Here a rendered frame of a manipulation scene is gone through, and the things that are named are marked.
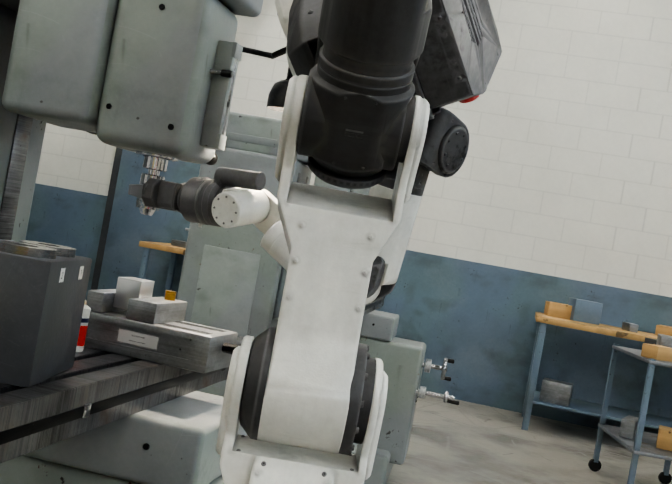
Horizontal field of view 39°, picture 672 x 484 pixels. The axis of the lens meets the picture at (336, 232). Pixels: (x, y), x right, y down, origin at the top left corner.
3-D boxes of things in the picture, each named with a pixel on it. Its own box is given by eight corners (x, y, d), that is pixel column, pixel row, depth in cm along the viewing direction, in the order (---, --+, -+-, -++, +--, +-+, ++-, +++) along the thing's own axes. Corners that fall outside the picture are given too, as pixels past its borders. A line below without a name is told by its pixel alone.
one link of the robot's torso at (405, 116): (421, 97, 109) (420, 60, 119) (306, 76, 109) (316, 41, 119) (399, 193, 116) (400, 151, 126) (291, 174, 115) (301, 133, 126)
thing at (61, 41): (138, 140, 200) (160, 20, 200) (86, 123, 176) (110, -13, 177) (57, 127, 204) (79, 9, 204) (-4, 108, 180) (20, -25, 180)
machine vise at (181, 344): (232, 366, 189) (242, 312, 189) (205, 374, 175) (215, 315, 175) (78, 332, 198) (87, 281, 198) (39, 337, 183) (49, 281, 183)
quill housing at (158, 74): (216, 167, 195) (244, 15, 195) (181, 155, 174) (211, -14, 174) (132, 153, 198) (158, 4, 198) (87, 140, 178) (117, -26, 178)
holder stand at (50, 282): (73, 367, 158) (95, 250, 158) (29, 388, 136) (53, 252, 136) (3, 355, 158) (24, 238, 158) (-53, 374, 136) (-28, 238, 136)
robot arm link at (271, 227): (243, 207, 182) (290, 251, 178) (215, 211, 174) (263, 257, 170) (259, 181, 180) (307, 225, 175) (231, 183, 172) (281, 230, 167)
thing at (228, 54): (224, 151, 186) (243, 46, 186) (218, 148, 182) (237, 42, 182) (205, 148, 186) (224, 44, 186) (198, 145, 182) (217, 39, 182)
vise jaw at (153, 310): (184, 320, 192) (188, 301, 192) (153, 324, 178) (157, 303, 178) (158, 315, 194) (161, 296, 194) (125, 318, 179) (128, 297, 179)
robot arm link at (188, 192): (186, 176, 190) (234, 182, 184) (178, 223, 190) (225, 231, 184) (145, 167, 179) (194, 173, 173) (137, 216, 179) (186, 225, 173)
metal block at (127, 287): (149, 310, 189) (154, 281, 189) (136, 311, 183) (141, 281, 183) (126, 305, 191) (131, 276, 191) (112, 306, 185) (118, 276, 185)
